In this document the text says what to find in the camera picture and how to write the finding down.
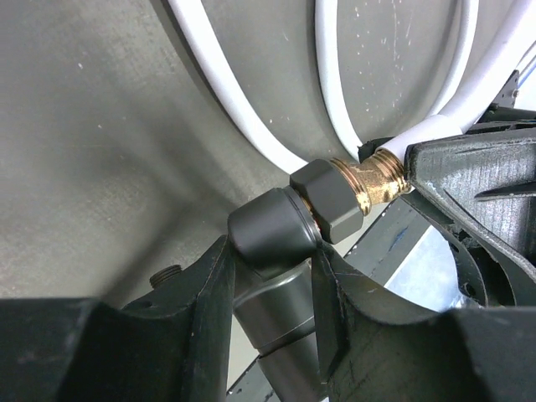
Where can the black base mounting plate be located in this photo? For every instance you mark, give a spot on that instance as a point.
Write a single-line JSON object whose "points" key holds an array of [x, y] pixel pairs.
{"points": [[377, 259]]}

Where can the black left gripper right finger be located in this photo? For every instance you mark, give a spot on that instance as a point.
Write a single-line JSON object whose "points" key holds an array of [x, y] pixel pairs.
{"points": [[374, 345]]}

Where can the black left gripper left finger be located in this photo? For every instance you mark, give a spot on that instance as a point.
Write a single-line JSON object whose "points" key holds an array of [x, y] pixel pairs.
{"points": [[170, 345]]}

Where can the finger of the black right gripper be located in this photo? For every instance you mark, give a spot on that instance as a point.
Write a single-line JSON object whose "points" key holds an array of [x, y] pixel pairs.
{"points": [[478, 190], [500, 110]]}

